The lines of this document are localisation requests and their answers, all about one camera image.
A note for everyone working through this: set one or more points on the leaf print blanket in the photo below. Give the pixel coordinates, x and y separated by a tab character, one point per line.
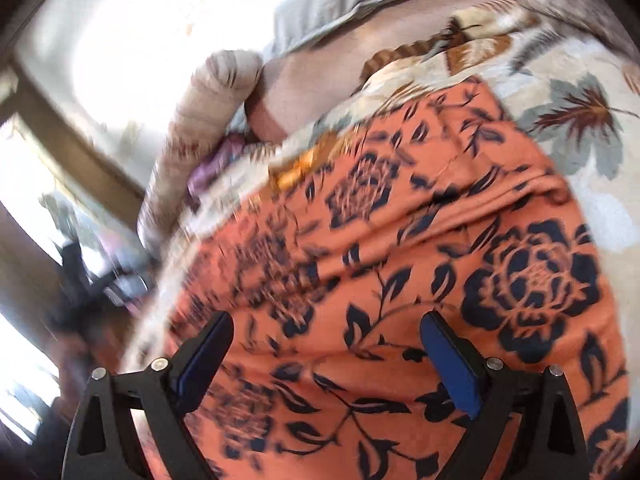
560	90

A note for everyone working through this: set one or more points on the purple cloth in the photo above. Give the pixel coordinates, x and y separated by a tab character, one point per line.
216	160

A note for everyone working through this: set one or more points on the orange floral garment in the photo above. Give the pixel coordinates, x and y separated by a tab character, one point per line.
380	240

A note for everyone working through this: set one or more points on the wooden window frame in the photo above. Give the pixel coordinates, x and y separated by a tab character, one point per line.
65	135

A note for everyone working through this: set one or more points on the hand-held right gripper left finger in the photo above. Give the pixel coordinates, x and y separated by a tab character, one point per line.
201	360

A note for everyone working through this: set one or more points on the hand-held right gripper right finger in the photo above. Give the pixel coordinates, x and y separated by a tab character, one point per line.
450	360

